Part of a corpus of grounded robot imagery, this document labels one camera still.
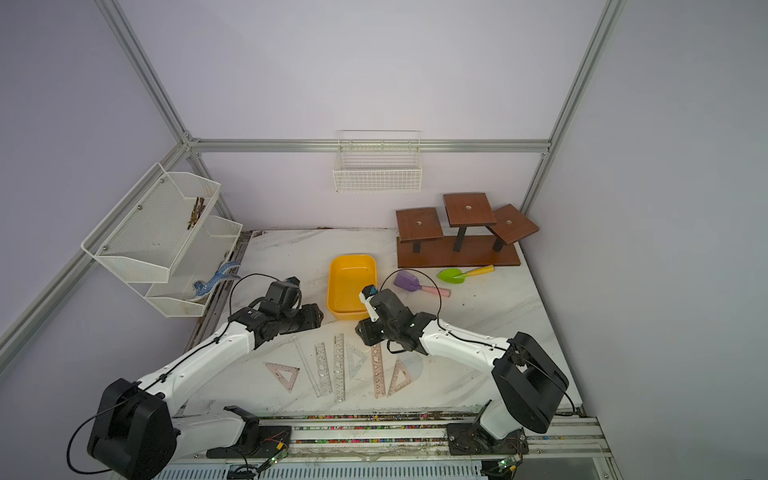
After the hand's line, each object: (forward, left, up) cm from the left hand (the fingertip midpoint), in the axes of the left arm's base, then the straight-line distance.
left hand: (314, 318), depth 86 cm
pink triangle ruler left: (-11, +12, -10) cm, 19 cm away
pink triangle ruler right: (-11, -25, -9) cm, 29 cm away
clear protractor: (-10, -29, -10) cm, 32 cm away
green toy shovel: (+22, -46, -9) cm, 52 cm away
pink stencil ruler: (-12, -19, -10) cm, 24 cm away
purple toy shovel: (+19, -29, -9) cm, 36 cm away
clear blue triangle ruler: (-8, -12, -10) cm, 17 cm away
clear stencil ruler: (-12, -3, -10) cm, 15 cm away
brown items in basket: (+20, +31, +24) cm, 44 cm away
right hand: (-3, -15, -1) cm, 15 cm away
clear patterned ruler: (-11, -7, -10) cm, 17 cm away
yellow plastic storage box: (+22, -7, -9) cm, 25 cm away
